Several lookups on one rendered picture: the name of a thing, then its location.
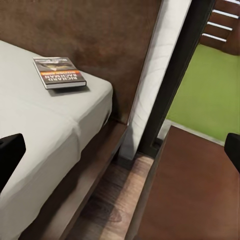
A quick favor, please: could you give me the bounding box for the hardback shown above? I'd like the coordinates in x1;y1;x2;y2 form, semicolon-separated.
33;57;87;90

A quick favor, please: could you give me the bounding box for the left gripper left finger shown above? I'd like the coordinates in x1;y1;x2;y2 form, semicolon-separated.
0;133;26;193

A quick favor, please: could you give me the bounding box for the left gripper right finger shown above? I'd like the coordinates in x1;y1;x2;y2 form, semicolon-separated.
224;133;240;173

